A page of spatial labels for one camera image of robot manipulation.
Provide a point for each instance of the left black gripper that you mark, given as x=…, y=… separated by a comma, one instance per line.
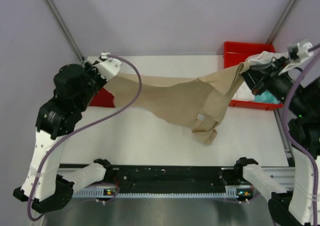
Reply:
x=88, y=69

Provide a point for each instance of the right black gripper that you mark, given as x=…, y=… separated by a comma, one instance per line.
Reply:
x=255, y=79

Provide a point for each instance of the beige t-shirt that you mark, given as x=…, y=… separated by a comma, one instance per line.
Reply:
x=197, y=103

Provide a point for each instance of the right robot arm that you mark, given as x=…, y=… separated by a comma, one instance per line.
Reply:
x=301, y=126

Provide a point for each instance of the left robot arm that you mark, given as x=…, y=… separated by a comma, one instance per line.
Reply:
x=45, y=190

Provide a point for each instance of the white printed t-shirt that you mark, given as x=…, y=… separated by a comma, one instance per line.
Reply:
x=244, y=93

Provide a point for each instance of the folded red t-shirt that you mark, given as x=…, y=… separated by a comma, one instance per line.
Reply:
x=103, y=99

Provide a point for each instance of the teal t-shirt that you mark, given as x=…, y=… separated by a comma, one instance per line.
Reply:
x=266, y=97

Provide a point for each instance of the red plastic bin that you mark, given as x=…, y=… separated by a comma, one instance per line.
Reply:
x=237, y=52

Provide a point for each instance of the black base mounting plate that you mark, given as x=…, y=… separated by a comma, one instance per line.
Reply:
x=172, y=179

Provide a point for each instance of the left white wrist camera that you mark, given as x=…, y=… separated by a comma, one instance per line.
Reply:
x=107, y=66

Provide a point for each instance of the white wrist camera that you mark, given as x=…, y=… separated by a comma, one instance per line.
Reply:
x=298, y=53
x=107, y=66

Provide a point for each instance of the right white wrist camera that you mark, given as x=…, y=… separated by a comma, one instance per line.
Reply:
x=298, y=53

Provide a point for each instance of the right aluminium corner post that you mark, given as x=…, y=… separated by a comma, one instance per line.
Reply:
x=282, y=20

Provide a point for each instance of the aluminium corner post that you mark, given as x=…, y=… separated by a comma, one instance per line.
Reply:
x=64, y=29
x=282, y=20

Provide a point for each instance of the aluminium frame rail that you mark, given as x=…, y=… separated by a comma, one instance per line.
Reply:
x=283, y=175

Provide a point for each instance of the left aluminium corner post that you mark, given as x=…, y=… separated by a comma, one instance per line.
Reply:
x=64, y=29

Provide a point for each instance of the grey slotted cable duct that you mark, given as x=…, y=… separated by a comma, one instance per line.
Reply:
x=241, y=193

